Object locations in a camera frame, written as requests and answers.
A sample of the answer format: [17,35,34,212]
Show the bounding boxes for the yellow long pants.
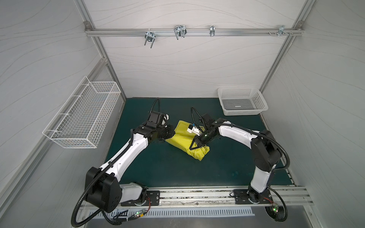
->
[166,120,210,161]

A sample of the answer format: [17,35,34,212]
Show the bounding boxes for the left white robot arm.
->
[85,111,175,213]

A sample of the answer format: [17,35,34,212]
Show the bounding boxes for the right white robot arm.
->
[187,118,283,204]

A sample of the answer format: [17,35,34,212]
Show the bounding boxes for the green table mat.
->
[96,97,294,189]

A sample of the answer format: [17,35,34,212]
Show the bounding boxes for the white plastic perforated basket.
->
[218,87,269,116]

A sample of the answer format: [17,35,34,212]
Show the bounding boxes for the metal u-bolt clamp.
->
[144,31,156,48]
[174,25,187,40]

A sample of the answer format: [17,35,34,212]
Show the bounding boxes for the white slotted vent strip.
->
[80,206,255,218]

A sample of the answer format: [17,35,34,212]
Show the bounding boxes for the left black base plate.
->
[120,190,161,207]

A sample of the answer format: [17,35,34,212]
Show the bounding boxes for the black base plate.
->
[120,190,161,207]
[229,189,273,205]

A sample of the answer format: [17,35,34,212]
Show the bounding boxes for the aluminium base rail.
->
[148,185,314,208]

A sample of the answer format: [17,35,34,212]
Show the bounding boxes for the white wire wall basket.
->
[42,77,121,149]

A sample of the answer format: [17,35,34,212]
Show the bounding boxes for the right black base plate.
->
[229,189,273,205]

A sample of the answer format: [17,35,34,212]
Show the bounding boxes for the right black base cable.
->
[213,123,291,223]

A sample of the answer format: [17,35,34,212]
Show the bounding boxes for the horizontal aluminium top rail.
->
[85,27,305,37]

